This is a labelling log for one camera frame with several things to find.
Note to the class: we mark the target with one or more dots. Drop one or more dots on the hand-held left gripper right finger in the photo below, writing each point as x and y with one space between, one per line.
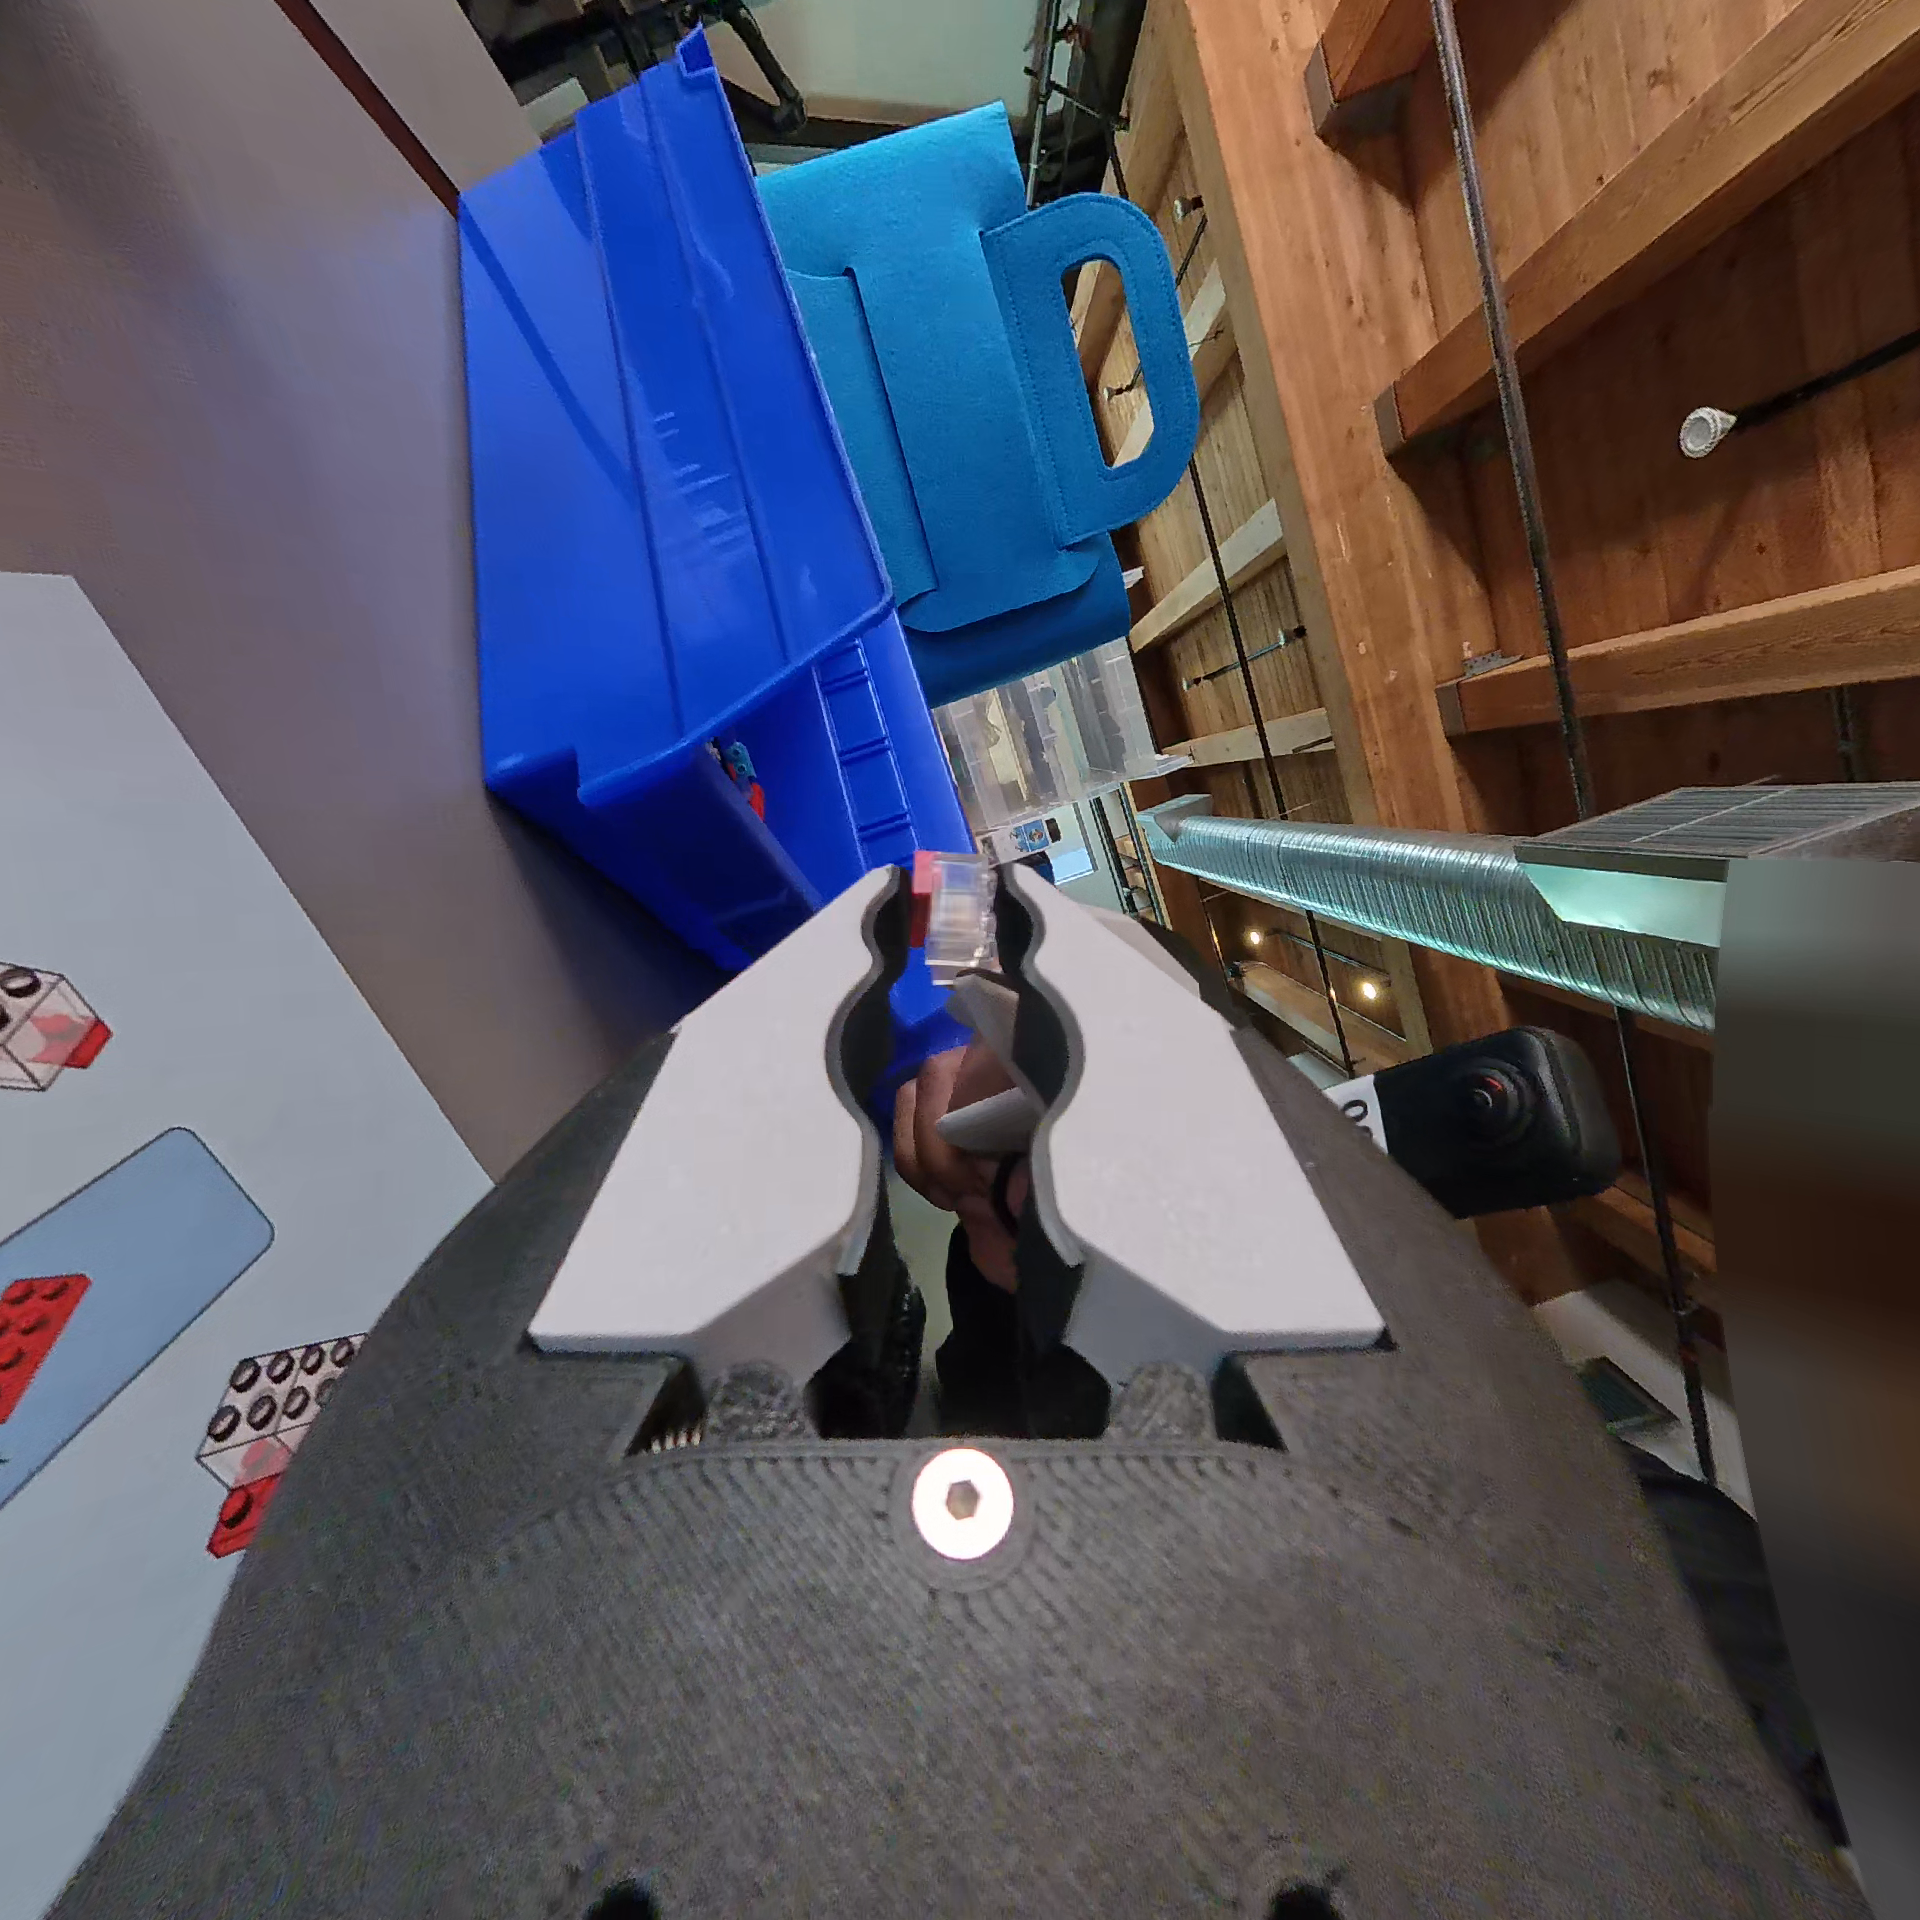
1201 1185

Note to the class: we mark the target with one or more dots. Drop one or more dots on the small blue white box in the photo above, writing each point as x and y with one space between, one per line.
1038 854

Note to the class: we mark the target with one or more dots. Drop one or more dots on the red toy brick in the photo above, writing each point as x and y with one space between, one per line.
926 900

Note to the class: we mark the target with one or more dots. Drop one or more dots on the silver ventilation duct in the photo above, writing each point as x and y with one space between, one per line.
1426 900

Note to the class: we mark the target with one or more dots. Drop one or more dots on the toy brick instruction booklet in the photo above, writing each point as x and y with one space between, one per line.
225 900

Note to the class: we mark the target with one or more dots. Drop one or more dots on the pile of toy bricks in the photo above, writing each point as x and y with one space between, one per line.
736 773

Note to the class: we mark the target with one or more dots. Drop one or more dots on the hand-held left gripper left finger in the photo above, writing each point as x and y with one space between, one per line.
721 1185

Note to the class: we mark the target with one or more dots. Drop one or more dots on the clear plastic storage drawers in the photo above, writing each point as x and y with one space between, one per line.
1051 735

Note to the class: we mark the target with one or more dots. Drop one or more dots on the person's right hand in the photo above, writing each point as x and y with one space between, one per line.
922 1154

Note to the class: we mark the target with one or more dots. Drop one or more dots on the white ceiling sensor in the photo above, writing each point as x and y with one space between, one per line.
1702 432

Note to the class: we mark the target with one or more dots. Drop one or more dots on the blue plastic bin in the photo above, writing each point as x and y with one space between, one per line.
631 449
899 750

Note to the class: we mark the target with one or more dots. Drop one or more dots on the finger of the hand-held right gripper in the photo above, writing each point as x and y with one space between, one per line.
992 1028
990 1127

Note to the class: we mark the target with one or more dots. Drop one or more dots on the blue felt bag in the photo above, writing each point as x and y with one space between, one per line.
929 374

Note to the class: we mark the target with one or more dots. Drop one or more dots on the clear toy brick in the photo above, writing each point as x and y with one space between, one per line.
963 917

